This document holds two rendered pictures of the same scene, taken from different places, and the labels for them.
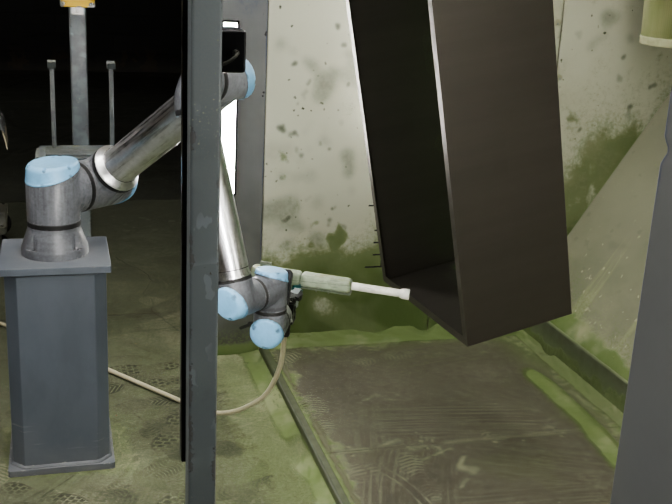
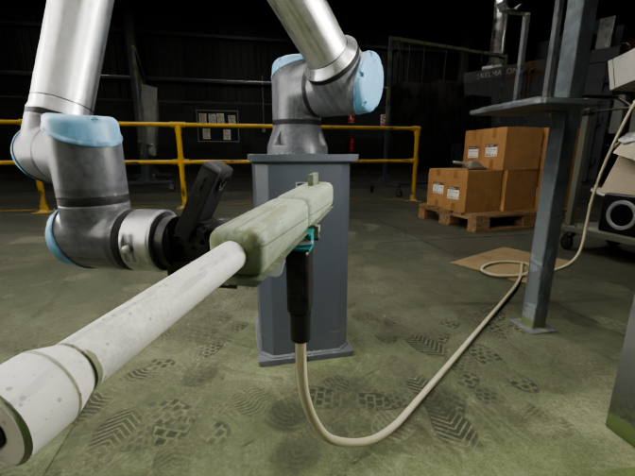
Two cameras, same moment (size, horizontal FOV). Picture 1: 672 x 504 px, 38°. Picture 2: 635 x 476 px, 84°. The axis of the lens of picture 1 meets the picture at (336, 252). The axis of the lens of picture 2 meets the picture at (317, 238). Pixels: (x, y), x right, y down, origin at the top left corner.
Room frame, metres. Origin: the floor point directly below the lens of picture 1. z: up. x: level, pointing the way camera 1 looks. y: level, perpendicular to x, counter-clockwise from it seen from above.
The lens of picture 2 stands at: (2.87, -0.31, 0.64)
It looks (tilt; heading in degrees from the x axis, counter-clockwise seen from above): 13 degrees down; 94
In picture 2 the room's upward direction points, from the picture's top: straight up
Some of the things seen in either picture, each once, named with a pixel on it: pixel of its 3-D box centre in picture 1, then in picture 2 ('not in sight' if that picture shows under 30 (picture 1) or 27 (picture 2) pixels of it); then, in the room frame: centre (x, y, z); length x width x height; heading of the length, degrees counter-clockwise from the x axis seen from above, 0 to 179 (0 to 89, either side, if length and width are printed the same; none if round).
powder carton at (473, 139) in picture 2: not in sight; (489, 149); (4.32, 3.38, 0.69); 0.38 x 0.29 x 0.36; 18
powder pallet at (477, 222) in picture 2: not in sight; (494, 212); (4.37, 3.23, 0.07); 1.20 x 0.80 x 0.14; 23
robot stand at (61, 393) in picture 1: (58, 353); (299, 251); (2.73, 0.82, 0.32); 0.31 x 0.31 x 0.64; 16
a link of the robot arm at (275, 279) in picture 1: (268, 290); (84, 159); (2.51, 0.18, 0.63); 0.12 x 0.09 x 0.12; 147
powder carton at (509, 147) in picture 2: not in sight; (510, 148); (4.39, 3.10, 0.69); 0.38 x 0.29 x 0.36; 18
